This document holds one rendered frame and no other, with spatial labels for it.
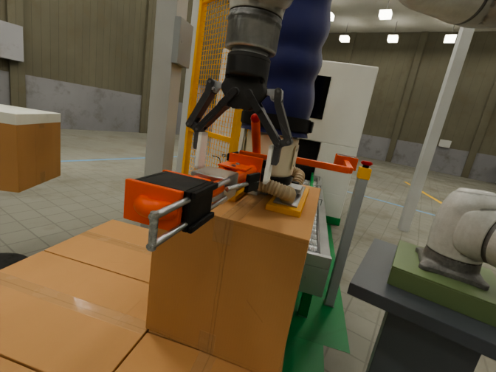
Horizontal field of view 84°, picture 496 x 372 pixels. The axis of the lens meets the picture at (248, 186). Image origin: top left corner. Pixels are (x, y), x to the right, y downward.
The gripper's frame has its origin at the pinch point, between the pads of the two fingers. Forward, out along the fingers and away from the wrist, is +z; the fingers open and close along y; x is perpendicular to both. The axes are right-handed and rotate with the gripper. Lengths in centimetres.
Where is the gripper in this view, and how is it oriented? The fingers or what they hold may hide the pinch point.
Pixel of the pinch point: (232, 169)
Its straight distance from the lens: 52.7
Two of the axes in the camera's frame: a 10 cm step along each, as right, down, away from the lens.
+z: -1.6, 9.6, 2.4
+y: -9.5, -2.2, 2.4
